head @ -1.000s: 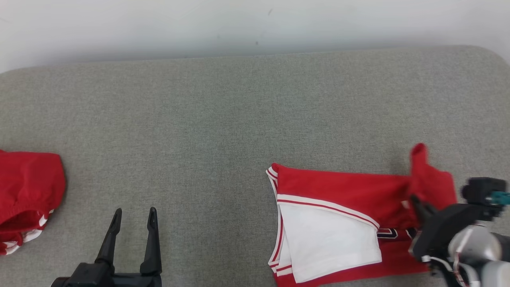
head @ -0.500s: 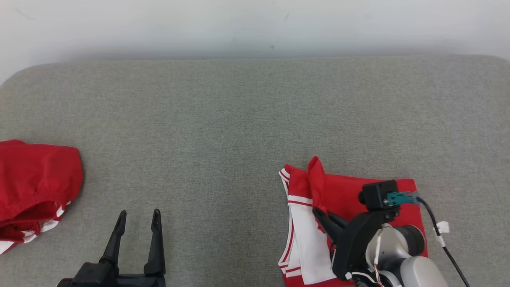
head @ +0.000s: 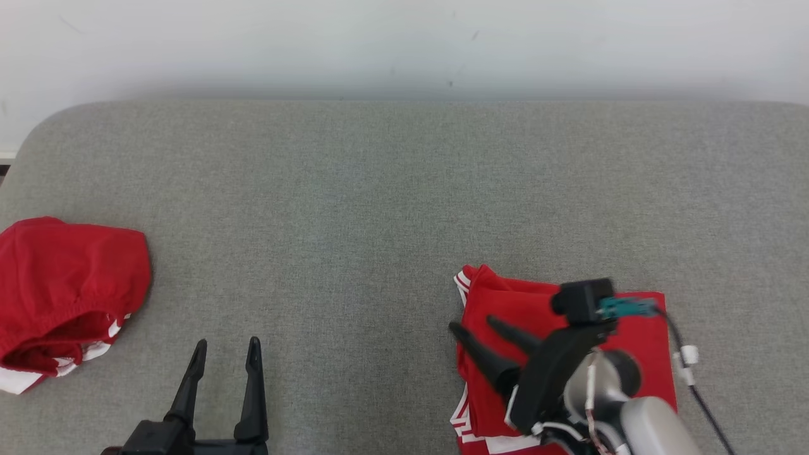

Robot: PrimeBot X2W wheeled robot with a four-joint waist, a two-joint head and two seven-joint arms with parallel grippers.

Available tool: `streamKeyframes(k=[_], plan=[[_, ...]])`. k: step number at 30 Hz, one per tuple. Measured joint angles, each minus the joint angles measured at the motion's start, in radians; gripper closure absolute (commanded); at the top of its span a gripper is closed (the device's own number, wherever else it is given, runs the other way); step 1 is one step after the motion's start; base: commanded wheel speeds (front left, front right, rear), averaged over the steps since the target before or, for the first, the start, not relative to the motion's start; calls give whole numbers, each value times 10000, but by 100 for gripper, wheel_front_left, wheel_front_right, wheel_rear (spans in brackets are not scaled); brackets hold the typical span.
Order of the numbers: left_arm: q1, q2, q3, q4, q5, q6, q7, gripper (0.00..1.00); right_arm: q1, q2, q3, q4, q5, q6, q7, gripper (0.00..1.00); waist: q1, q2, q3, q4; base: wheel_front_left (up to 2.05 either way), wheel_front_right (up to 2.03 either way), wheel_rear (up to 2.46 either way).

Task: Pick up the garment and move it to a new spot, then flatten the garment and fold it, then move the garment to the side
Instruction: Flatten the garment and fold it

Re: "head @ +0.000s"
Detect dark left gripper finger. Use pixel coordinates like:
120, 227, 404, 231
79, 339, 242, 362
166, 339, 207, 426
234, 337, 270, 443

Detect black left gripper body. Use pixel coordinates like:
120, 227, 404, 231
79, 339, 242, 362
190, 436, 270, 455

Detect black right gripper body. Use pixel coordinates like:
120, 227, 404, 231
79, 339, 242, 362
509, 322, 617, 436

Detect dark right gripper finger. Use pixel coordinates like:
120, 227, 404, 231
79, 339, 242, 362
449, 322, 520, 397
487, 317, 544, 356

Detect red white sports jersey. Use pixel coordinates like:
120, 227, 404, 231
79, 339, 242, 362
450, 264, 678, 455

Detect red white sports shorts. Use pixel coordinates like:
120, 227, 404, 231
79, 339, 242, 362
0, 217, 152, 396

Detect white cable connector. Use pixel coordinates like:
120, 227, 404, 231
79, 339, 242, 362
672, 344, 700, 387

